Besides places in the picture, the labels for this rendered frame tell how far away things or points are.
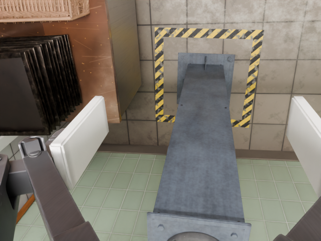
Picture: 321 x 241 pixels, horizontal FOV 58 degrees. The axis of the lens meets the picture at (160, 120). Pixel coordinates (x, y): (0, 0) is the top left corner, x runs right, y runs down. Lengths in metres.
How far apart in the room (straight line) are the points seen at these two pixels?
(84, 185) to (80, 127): 1.57
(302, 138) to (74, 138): 0.13
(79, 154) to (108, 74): 1.03
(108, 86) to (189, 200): 0.67
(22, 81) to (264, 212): 1.20
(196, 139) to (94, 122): 0.74
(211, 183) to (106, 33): 0.69
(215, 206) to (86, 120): 0.54
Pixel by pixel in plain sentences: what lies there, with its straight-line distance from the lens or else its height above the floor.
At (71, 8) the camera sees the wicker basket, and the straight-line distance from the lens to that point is 1.02.
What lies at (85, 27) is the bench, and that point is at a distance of 1.18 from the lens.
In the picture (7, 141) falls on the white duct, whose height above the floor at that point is 0.63.
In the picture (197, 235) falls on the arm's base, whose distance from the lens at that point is 0.67.
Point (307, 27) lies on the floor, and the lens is 1.75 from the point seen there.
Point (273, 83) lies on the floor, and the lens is 1.80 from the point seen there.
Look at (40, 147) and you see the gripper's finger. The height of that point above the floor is 1.54.
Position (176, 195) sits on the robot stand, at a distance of 0.71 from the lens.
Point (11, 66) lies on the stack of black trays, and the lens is 1.00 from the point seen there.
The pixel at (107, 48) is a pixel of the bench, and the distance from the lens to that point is 1.16.
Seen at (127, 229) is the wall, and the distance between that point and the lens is 1.45.
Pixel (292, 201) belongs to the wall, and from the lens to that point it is 1.66.
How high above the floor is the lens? 1.65
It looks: 61 degrees down
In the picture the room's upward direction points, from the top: 162 degrees counter-clockwise
